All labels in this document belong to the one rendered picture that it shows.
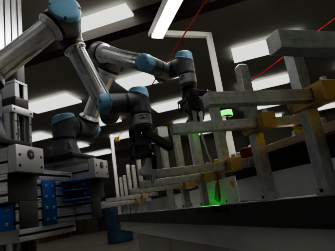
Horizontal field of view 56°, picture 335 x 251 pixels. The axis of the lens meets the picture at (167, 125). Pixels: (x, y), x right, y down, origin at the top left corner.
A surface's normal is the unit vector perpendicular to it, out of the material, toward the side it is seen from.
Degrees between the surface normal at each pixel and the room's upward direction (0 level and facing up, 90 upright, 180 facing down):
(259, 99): 90
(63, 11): 85
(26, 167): 90
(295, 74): 90
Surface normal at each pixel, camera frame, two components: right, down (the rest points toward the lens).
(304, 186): -0.94, 0.06
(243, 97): 0.29, -0.27
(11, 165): -0.29, -0.19
